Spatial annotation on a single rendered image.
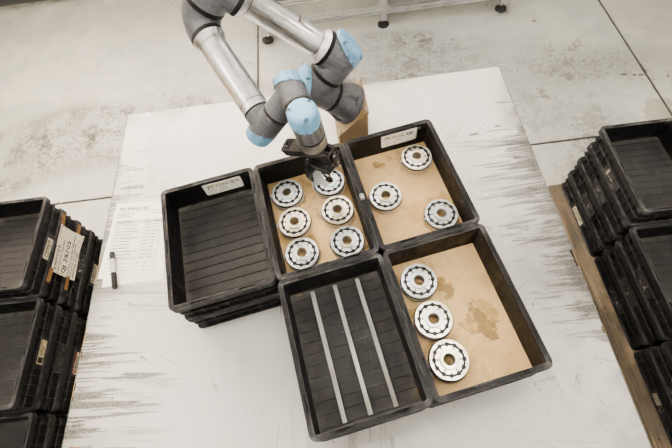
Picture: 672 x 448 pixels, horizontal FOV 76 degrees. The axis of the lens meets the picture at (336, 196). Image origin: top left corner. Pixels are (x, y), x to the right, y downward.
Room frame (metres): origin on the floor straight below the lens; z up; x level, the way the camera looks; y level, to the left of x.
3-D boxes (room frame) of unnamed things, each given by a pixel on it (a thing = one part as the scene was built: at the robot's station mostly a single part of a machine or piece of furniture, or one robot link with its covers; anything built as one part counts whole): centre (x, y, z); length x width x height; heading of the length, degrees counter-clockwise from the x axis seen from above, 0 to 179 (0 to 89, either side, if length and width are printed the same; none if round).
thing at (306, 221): (0.62, 0.14, 0.86); 0.10 x 0.10 x 0.01
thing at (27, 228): (0.88, 1.35, 0.37); 0.40 x 0.30 x 0.45; 177
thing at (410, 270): (0.37, -0.19, 0.86); 0.10 x 0.10 x 0.01
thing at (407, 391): (0.23, 0.03, 0.87); 0.40 x 0.30 x 0.11; 7
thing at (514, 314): (0.27, -0.27, 0.87); 0.40 x 0.30 x 0.11; 7
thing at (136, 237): (0.74, 0.73, 0.70); 0.33 x 0.23 x 0.01; 177
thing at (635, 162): (0.75, -1.24, 0.37); 0.40 x 0.30 x 0.45; 177
